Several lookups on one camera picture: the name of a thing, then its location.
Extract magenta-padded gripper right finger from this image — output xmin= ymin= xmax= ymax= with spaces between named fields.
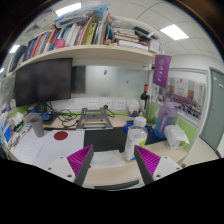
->
xmin=134 ymin=144 xmax=183 ymax=186

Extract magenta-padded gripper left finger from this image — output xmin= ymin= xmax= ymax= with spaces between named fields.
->
xmin=46 ymin=144 xmax=95 ymax=187

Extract clear water bottle white cap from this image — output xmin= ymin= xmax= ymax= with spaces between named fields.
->
xmin=123 ymin=116 xmax=149 ymax=162

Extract large purple water bottle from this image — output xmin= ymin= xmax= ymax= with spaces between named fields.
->
xmin=153 ymin=100 xmax=179 ymax=140

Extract flat round red coaster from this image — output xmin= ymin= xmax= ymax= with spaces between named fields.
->
xmin=53 ymin=130 xmax=69 ymax=141

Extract white tissue bag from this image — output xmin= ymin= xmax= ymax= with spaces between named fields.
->
xmin=163 ymin=124 xmax=191 ymax=151

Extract printed white paper sheet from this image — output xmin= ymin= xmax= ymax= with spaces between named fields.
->
xmin=13 ymin=128 xmax=51 ymax=164

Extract grey cup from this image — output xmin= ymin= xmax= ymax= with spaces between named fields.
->
xmin=29 ymin=114 xmax=45 ymax=138

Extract folded white paper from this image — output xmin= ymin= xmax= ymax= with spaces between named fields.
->
xmin=89 ymin=149 xmax=127 ymax=169

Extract blue circuit board box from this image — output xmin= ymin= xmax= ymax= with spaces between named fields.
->
xmin=41 ymin=111 xmax=54 ymax=123

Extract black desk mat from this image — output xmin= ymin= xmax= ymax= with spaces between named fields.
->
xmin=83 ymin=126 xmax=168 ymax=154

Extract grey metal laptop stand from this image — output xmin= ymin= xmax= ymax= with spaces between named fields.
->
xmin=75 ymin=107 xmax=114 ymax=131

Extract white tissue pack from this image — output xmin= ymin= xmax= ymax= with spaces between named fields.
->
xmin=11 ymin=111 xmax=26 ymax=126

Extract blue cardboard box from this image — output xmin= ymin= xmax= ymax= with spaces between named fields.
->
xmin=1 ymin=121 xmax=14 ymax=143

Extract white jar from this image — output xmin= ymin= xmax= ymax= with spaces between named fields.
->
xmin=128 ymin=99 xmax=141 ymax=116

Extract group photo poster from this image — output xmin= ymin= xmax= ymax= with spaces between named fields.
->
xmin=164 ymin=77 xmax=204 ymax=120

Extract dark wine bottle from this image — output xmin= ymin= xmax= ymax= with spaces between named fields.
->
xmin=139 ymin=83 xmax=150 ymax=111

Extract grey door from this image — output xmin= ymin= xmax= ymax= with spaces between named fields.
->
xmin=199 ymin=66 xmax=224 ymax=151

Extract black computer monitor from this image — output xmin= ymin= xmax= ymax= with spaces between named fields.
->
xmin=14 ymin=57 xmax=74 ymax=108

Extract purple hanging banner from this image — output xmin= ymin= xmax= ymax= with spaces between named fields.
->
xmin=152 ymin=54 xmax=173 ymax=89

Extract beige shelf with books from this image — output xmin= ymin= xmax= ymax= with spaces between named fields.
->
xmin=6 ymin=3 xmax=166 ymax=76

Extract black cables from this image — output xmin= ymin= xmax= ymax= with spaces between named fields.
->
xmin=46 ymin=103 xmax=79 ymax=128

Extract coiled blue cable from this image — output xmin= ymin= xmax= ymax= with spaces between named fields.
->
xmin=123 ymin=121 xmax=138 ymax=134

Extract white wall sockets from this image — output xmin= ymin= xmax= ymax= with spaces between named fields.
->
xmin=86 ymin=99 xmax=127 ymax=111

